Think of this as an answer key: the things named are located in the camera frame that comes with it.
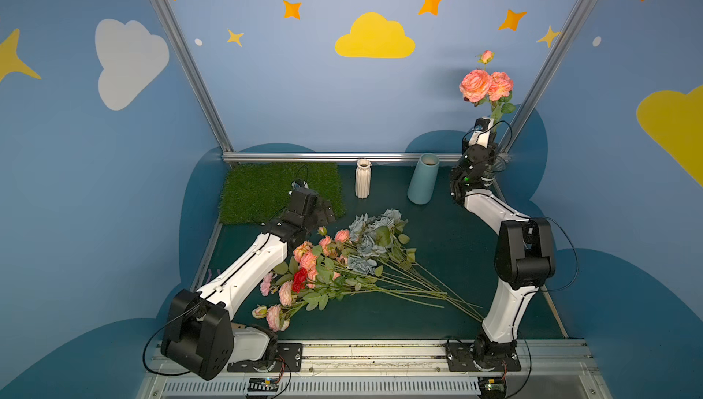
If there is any pink flower bunch on table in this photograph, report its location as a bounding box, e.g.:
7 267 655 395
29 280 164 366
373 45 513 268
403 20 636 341
252 221 483 332

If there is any green artificial grass mat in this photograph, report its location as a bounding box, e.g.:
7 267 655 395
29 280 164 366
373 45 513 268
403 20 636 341
220 163 345 225

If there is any aluminium rail front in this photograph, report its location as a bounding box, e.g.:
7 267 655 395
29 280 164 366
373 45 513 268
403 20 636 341
137 340 611 398

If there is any teal cylindrical vase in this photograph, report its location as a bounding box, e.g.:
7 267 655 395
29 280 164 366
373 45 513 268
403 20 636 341
408 153 439 205

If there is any aluminium frame back bar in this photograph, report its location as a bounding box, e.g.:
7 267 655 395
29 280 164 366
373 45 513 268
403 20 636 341
222 151 468 165

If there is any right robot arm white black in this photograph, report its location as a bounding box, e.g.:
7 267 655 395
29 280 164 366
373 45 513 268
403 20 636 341
450 141 556 370

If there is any clear glass vase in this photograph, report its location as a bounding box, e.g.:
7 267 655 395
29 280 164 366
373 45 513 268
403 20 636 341
488 153 510 178

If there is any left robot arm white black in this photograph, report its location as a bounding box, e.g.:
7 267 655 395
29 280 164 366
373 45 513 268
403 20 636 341
160 188 335 381

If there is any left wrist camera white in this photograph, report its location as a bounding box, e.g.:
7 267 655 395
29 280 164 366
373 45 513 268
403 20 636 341
291 179 309 191

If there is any blue hydrangea bunch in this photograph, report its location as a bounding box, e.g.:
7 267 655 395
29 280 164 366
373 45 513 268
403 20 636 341
342 209 416 277

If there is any white ribbed ceramic vase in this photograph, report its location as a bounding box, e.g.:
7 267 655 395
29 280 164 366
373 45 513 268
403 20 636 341
355 159 372 199

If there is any red carnation flower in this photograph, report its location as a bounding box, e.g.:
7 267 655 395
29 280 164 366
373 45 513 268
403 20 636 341
279 266 352 297

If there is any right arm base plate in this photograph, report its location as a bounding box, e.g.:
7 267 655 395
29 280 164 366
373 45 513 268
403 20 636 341
444 340 522 373

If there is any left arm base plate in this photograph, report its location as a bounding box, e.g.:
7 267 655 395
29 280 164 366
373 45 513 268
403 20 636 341
226 342 304 373

